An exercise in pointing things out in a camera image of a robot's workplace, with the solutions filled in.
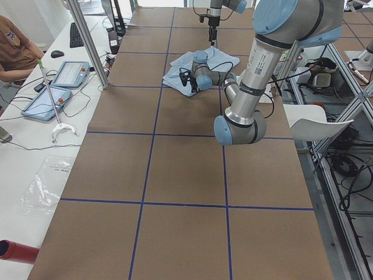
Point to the pink rod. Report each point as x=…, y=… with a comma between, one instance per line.
x=49, y=92

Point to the black smartphone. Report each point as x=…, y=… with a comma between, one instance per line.
x=39, y=87

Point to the black computer mouse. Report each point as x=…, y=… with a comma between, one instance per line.
x=57, y=54

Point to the white claw on rod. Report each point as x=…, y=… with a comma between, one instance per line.
x=62, y=127

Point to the blue teach pendant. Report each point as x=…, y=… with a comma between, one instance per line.
x=71, y=74
x=41, y=107

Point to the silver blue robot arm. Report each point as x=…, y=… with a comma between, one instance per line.
x=234, y=5
x=277, y=25

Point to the black keyboard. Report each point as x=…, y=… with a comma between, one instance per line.
x=75, y=39

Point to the person in brown shirt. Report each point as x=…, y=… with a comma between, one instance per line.
x=19, y=55

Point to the white plastic chair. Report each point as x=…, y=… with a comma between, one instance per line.
x=309, y=123

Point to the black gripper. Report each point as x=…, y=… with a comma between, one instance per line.
x=194, y=84
x=213, y=22

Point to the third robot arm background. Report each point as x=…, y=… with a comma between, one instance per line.
x=361, y=60

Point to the aluminium frame post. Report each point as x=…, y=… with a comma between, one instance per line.
x=83, y=29

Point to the light blue striped shirt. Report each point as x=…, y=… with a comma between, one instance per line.
x=210, y=67

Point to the upper blue teach pendant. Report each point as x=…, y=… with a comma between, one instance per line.
x=71, y=74

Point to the lower blue teach pendant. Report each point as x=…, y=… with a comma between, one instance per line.
x=41, y=107

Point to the red bottle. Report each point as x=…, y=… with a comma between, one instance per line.
x=17, y=252

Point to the clear plastic bag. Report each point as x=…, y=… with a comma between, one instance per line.
x=43, y=193

